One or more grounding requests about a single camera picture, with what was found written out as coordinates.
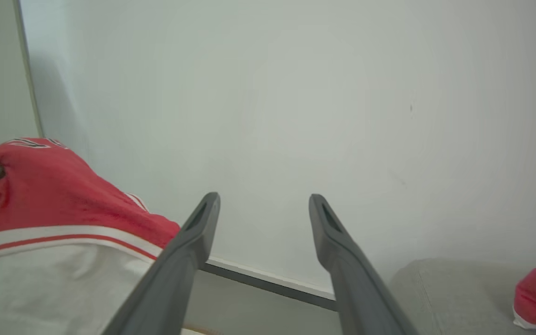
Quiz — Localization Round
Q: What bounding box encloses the white and black baseboard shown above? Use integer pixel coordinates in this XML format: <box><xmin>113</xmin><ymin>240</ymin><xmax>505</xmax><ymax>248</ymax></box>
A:
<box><xmin>201</xmin><ymin>256</ymin><xmax>339</xmax><ymax>312</ymax></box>

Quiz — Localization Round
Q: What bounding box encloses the cream plastic laundry basket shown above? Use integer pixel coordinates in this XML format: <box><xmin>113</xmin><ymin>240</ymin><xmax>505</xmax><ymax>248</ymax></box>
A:
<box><xmin>182</xmin><ymin>326</ymin><xmax>222</xmax><ymax>335</ymax></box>

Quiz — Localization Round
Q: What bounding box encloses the grey fabric sofa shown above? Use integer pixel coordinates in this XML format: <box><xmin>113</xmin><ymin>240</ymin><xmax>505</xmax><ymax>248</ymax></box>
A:
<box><xmin>388</xmin><ymin>258</ymin><xmax>536</xmax><ymax>335</ymax></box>

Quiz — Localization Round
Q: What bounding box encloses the red and white jersey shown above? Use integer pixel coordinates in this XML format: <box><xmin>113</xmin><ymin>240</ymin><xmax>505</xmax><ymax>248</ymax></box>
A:
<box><xmin>0</xmin><ymin>137</ymin><xmax>183</xmax><ymax>335</ymax></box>

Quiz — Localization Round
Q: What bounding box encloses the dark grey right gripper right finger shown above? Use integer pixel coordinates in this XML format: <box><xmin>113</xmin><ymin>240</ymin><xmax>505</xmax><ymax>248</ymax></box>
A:
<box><xmin>308</xmin><ymin>194</ymin><xmax>420</xmax><ymax>335</ymax></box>

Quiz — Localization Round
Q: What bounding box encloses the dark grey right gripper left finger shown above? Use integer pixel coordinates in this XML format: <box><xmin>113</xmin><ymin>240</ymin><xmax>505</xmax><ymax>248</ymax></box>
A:
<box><xmin>102</xmin><ymin>192</ymin><xmax>221</xmax><ymax>335</ymax></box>

